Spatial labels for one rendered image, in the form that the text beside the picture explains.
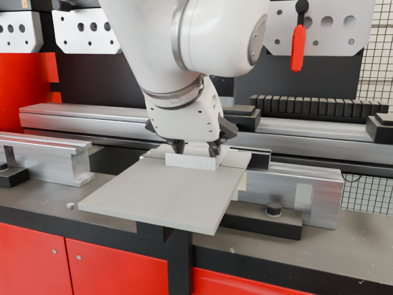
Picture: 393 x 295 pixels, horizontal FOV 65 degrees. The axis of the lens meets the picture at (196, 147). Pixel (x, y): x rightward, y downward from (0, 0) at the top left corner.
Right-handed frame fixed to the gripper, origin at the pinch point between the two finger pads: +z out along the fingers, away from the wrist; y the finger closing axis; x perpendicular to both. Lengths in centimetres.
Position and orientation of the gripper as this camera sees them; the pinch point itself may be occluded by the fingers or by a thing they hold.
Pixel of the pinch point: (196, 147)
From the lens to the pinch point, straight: 52.8
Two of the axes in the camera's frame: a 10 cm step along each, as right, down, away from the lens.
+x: -2.1, 8.5, -4.9
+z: 1.8, 5.2, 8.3
